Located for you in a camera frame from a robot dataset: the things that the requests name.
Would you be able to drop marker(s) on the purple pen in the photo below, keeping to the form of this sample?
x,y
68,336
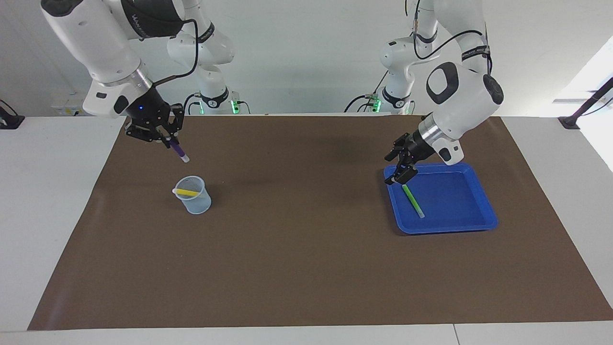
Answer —
x,y
179,152

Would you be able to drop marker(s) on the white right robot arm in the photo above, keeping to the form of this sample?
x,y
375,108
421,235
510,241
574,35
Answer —
x,y
105,48

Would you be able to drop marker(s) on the brown table mat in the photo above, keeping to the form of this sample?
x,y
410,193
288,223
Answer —
x,y
306,268

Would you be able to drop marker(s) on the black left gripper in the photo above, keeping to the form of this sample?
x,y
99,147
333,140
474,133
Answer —
x,y
420,146

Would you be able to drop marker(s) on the green pen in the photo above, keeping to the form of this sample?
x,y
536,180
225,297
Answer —
x,y
413,201

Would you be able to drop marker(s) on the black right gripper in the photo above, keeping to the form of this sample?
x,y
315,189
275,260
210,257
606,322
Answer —
x,y
151,110

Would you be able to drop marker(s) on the translucent plastic cup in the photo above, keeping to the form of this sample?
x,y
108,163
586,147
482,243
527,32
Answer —
x,y
197,206

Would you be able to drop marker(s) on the blue plastic tray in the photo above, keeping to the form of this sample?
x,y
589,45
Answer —
x,y
459,206

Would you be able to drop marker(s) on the yellow pen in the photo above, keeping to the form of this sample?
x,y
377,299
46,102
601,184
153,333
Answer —
x,y
187,192

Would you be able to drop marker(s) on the white socket box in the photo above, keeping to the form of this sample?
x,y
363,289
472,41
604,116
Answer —
x,y
67,108

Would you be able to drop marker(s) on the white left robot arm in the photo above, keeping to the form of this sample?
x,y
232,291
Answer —
x,y
455,91

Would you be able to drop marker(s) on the black camera stand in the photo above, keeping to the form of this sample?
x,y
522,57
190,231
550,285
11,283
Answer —
x,y
572,120

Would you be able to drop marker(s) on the black table clamp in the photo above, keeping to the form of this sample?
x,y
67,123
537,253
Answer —
x,y
9,120

